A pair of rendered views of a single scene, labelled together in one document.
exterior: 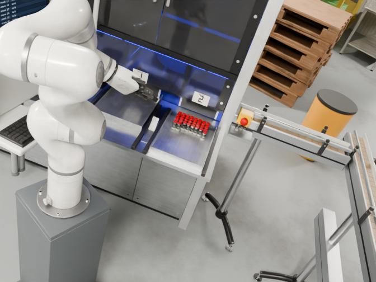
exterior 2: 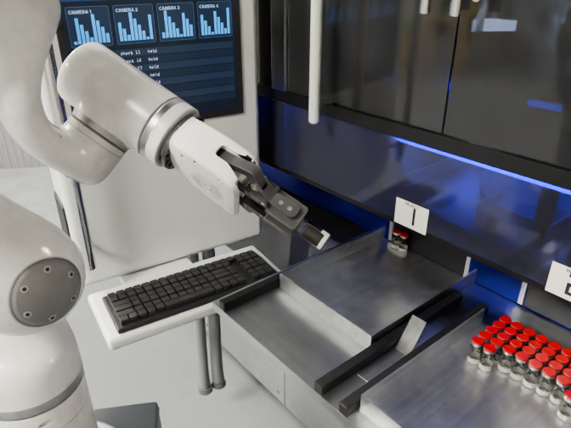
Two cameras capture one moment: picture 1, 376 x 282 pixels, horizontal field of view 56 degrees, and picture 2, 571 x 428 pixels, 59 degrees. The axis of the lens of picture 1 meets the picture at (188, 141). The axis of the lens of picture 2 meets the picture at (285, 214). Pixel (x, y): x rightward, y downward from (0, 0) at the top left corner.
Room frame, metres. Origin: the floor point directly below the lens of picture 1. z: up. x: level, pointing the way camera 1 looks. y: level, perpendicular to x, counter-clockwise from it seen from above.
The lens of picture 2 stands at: (0.76, -0.18, 1.51)
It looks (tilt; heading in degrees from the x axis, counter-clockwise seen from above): 27 degrees down; 48
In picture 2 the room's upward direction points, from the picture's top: straight up
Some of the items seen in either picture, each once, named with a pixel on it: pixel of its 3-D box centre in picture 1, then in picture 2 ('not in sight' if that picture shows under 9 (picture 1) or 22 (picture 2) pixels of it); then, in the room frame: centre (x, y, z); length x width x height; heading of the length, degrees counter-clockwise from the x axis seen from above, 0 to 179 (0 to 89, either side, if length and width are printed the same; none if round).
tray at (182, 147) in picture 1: (185, 138); (496, 399); (1.39, 0.02, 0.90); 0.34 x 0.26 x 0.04; 177
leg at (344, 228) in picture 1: (324, 250); not in sight; (1.40, -0.94, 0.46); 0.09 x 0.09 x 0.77; 87
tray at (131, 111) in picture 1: (129, 103); (378, 278); (1.52, 0.35, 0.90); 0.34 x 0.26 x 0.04; 177
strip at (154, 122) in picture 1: (150, 129); (392, 347); (1.35, 0.19, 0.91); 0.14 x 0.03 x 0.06; 177
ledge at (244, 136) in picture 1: (240, 132); not in sight; (1.65, -0.26, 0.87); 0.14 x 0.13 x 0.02; 177
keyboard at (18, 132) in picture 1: (41, 118); (194, 285); (1.27, 0.70, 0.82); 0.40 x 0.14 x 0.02; 170
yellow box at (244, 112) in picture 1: (245, 117); not in sight; (1.61, -0.24, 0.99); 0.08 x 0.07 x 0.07; 177
